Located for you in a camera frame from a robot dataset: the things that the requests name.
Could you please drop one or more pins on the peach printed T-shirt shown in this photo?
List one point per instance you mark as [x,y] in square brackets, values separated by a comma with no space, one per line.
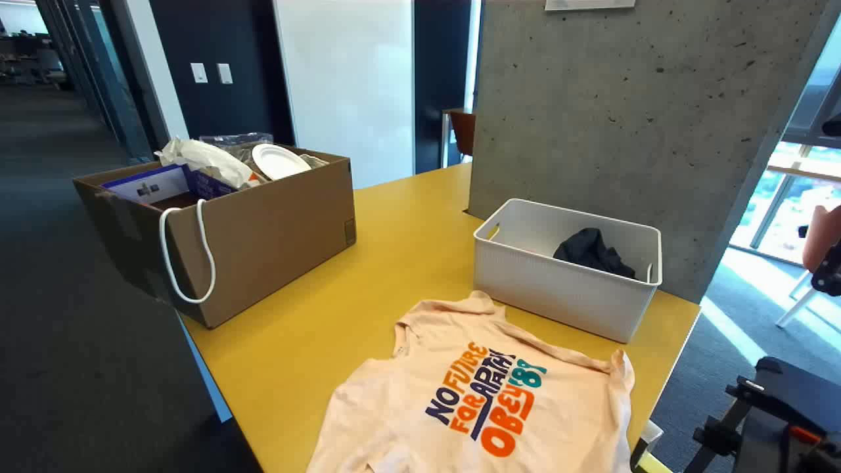
[420,420]

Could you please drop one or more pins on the brown chair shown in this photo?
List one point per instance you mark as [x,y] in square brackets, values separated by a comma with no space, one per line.
[464,131]

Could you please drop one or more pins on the white plastic basket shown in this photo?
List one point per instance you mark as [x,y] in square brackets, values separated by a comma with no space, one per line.
[558,289]

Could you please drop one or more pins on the brown cardboard box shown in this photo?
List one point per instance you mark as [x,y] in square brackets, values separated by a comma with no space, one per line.
[263,243]

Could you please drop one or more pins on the white paper plate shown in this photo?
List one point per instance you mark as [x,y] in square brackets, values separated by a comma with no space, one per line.
[279,161]

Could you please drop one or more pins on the dark cloth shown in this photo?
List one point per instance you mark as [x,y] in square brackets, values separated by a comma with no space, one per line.
[591,253]

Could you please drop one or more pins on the clear plastic bag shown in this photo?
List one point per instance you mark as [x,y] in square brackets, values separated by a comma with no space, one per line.
[236,140]

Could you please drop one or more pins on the white plastic bag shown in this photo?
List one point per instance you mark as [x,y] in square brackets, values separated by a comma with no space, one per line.
[207,157]

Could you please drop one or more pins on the blue and white carton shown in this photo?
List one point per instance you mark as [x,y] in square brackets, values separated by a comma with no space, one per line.
[164,184]

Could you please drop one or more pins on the white paper sign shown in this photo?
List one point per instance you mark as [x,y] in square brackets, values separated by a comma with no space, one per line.
[589,4]

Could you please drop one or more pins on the window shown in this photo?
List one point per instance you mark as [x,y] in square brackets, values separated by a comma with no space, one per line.
[788,197]

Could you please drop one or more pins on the white chair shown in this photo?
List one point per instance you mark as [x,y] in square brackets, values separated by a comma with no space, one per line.
[798,299]

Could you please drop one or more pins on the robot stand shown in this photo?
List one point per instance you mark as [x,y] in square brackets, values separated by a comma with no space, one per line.
[775,420]

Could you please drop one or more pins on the person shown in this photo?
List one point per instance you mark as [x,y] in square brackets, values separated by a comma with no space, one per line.
[824,246]

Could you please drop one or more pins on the white wall switch plate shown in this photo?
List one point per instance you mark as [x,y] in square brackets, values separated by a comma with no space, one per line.
[198,73]
[225,73]

